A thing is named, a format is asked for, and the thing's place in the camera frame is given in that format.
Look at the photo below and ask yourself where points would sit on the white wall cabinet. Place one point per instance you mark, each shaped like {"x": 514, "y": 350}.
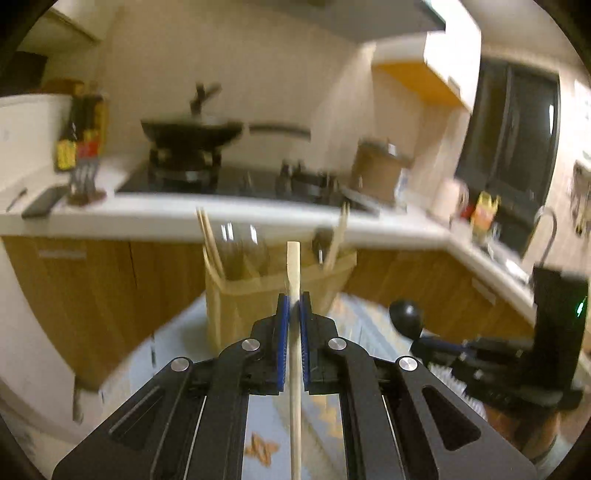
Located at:
{"x": 443, "y": 60}

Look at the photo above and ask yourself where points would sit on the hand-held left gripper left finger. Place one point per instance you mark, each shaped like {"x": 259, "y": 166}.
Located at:
{"x": 282, "y": 341}

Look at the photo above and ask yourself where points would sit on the wooden utensil holder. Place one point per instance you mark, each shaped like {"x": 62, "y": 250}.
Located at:
{"x": 231, "y": 304}

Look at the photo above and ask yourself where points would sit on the white mug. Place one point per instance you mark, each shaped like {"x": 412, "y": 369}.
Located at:
{"x": 448, "y": 201}

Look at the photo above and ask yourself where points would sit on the dark window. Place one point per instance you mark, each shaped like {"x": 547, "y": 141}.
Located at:
{"x": 508, "y": 138}

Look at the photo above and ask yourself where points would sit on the blue patterned mat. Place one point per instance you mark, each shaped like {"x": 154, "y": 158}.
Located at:
{"x": 268, "y": 415}

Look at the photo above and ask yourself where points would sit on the red label sauce bottle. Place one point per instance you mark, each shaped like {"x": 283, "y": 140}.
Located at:
{"x": 92, "y": 138}

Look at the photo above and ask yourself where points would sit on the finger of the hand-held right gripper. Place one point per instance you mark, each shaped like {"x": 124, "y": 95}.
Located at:
{"x": 436, "y": 346}

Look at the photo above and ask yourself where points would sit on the metal faucet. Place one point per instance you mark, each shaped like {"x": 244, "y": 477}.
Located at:
{"x": 547, "y": 221}

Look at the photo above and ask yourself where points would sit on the grey range hood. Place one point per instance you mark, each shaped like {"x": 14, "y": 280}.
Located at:
{"x": 360, "y": 18}

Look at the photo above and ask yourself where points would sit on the brown cooking pot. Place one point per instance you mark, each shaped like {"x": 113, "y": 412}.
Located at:
{"x": 376, "y": 173}

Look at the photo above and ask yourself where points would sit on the white kitchen countertop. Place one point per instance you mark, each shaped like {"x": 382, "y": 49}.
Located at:
{"x": 152, "y": 217}

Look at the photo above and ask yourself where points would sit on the person's right hand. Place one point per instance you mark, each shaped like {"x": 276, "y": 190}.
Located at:
{"x": 531, "y": 429}

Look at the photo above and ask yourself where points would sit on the black gas stove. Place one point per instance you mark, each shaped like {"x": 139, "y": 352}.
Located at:
{"x": 240, "y": 184}

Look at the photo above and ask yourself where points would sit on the black wok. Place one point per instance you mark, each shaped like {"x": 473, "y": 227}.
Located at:
{"x": 189, "y": 131}

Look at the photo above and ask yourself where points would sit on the wooden chopstick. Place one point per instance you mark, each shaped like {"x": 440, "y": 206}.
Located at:
{"x": 213, "y": 244}
{"x": 293, "y": 277}
{"x": 336, "y": 240}
{"x": 207, "y": 240}

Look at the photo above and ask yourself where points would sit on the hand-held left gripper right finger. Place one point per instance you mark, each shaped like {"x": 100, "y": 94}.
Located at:
{"x": 304, "y": 341}

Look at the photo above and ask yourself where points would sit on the yellow dish soap bottle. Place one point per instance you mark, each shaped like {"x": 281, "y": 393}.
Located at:
{"x": 485, "y": 214}

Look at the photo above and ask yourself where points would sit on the wooden base cabinet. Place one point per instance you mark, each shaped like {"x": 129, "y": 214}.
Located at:
{"x": 138, "y": 295}

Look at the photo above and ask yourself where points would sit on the dark soy sauce bottle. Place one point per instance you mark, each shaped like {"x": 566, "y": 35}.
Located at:
{"x": 67, "y": 147}

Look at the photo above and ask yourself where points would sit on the black smartphone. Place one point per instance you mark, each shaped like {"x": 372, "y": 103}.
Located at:
{"x": 44, "y": 203}

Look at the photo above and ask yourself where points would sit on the metal cutlery stand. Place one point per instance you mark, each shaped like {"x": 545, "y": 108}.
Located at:
{"x": 85, "y": 180}

